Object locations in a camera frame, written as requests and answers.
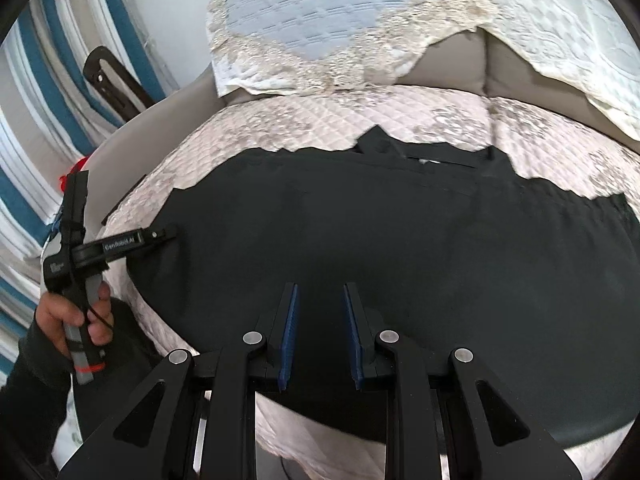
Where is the person's left hand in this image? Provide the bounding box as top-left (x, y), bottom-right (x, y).
top-left (34, 282), bottom-right (115, 361)

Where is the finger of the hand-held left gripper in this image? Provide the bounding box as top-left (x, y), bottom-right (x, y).
top-left (142, 224), bottom-right (180, 248)

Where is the blue white striped curtain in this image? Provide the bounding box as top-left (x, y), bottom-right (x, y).
top-left (0, 0), bottom-right (166, 361)

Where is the person's left forearm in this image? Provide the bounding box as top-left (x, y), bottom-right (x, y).
top-left (0, 320), bottom-right (76, 466)

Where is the black leather jacket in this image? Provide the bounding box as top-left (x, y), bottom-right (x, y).
top-left (100, 127), bottom-right (640, 453)

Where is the red cloth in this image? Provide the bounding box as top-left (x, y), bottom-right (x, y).
top-left (59, 157), bottom-right (93, 191)

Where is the black folding frame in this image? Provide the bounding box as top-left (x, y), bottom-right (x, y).
top-left (82, 46), bottom-right (156, 126)

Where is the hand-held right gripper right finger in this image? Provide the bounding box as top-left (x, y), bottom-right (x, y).
top-left (341, 282), bottom-right (583, 480)

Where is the grey sofa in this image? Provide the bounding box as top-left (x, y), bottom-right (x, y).
top-left (92, 25), bottom-right (631, 211)

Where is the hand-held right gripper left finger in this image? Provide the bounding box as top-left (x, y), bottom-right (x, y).
top-left (57, 282), bottom-right (301, 480)

